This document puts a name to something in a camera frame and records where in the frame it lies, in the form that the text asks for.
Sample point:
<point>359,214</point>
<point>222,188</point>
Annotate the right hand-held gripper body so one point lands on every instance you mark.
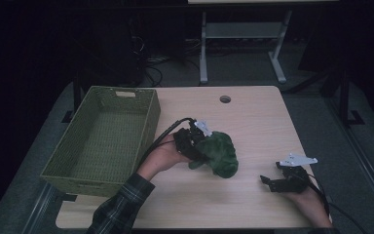
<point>293,178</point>

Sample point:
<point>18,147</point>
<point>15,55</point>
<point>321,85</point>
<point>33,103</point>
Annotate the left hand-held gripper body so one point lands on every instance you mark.
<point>186,141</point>

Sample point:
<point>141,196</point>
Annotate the green plush garment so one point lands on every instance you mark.
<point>220,156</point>

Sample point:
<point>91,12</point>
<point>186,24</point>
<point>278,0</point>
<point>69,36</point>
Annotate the green woven basket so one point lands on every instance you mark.
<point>94,146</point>

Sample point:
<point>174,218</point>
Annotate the person's left hand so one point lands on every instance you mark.
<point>162,159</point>

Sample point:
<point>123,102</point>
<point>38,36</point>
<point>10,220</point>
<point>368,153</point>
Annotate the person's right hand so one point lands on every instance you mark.
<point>311,208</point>

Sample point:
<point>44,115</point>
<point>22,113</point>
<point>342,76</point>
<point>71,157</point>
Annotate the grey metal stand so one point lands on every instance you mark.
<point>240,30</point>

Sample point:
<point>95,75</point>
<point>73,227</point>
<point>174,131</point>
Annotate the metal floor rail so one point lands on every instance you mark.
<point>363,162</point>
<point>40,208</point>

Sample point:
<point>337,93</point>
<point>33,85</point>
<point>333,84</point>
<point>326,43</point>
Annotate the black table stand post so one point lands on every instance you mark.
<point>344,97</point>

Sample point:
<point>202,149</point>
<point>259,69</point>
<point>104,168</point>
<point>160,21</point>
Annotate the black table bracket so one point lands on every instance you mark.
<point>67,197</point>

